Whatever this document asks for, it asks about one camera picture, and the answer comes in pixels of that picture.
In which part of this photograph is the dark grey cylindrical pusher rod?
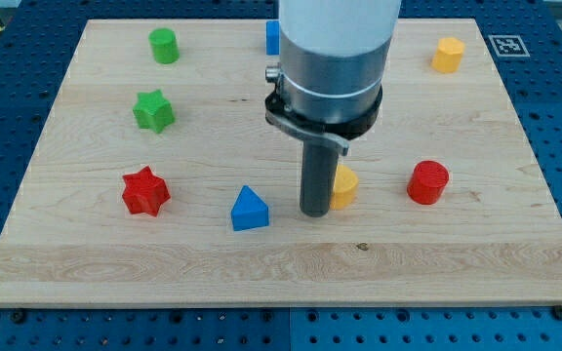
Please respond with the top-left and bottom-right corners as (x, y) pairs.
(300, 142), (339, 217)

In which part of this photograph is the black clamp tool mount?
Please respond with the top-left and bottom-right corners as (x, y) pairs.
(264, 65), (382, 156)

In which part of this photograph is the blue triangle block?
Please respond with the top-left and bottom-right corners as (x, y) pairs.
(230, 185), (269, 231)

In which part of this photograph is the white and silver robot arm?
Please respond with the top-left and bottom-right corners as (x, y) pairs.
(264, 0), (402, 217)

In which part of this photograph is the yellow heart block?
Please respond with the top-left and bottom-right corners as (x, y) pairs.
(330, 164), (359, 210)

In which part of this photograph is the red circle block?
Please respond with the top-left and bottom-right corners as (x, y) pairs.
(407, 160), (450, 205)

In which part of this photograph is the green circle block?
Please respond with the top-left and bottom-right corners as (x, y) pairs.
(148, 27), (180, 64)

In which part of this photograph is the blue cube block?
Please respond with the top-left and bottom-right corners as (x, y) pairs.
(265, 20), (280, 56)

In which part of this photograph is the yellow hexagon block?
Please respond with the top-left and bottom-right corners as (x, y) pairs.
(430, 37), (465, 73)

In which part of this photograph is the wooden board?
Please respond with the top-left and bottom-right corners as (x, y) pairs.
(0, 19), (562, 308)

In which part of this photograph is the green star block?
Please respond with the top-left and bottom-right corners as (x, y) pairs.
(133, 90), (176, 134)

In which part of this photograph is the red star block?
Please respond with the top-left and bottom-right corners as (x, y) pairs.
(122, 166), (171, 216)

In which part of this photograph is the black and white fiducial tag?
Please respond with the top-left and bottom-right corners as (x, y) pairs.
(489, 34), (530, 58)

